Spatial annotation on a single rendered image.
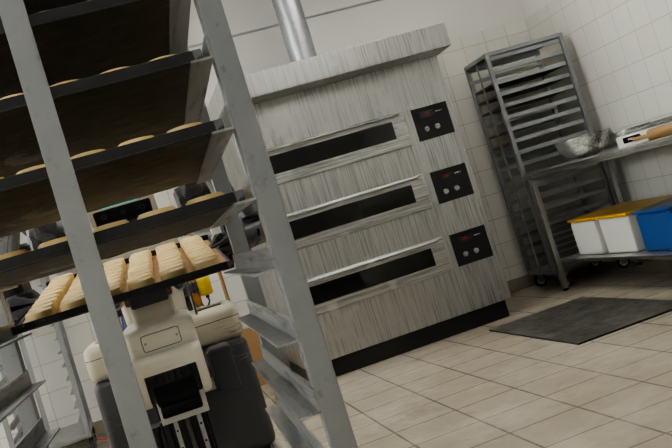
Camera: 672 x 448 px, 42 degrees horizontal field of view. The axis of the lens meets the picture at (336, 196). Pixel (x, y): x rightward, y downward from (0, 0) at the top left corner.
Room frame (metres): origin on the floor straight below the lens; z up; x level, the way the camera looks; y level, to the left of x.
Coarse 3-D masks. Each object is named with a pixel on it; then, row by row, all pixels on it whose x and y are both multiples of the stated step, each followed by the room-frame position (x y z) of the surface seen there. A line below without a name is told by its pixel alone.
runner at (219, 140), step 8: (224, 112) 1.10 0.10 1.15; (224, 120) 1.13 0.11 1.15; (232, 120) 1.07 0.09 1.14; (232, 128) 1.07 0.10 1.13; (216, 136) 1.09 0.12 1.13; (224, 136) 1.11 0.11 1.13; (208, 144) 1.16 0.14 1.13; (216, 144) 1.17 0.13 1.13; (224, 144) 1.20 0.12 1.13; (208, 152) 1.23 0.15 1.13; (216, 152) 1.26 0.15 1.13; (208, 160) 1.33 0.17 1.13; (216, 160) 1.37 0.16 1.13; (208, 168) 1.46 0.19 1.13; (200, 176) 1.55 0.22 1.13; (208, 176) 1.60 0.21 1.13
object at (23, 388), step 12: (24, 372) 1.57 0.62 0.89; (12, 384) 1.45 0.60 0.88; (24, 384) 1.54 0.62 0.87; (36, 384) 1.57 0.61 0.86; (0, 396) 1.34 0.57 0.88; (12, 396) 1.42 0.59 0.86; (24, 396) 1.42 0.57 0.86; (0, 408) 1.31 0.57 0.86; (12, 408) 1.29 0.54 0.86; (0, 420) 1.18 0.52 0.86
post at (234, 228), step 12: (204, 108) 1.67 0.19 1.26; (204, 120) 1.67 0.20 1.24; (216, 168) 1.67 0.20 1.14; (216, 180) 1.67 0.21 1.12; (228, 180) 1.67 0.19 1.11; (228, 192) 1.67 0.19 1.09; (228, 228) 1.67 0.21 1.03; (240, 228) 1.67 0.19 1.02; (240, 240) 1.67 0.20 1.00; (240, 252) 1.67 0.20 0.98; (240, 276) 1.69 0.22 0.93; (252, 288) 1.67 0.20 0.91; (252, 300) 1.67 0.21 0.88; (264, 300) 1.67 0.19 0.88; (276, 348) 1.67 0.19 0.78
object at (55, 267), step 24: (240, 192) 1.09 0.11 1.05; (168, 216) 1.07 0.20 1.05; (192, 216) 1.08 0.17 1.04; (216, 216) 1.28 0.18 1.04; (96, 240) 1.05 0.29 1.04; (120, 240) 1.12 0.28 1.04; (144, 240) 1.35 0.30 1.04; (0, 264) 1.03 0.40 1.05; (24, 264) 1.03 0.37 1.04; (48, 264) 1.17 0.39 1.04; (72, 264) 1.42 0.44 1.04
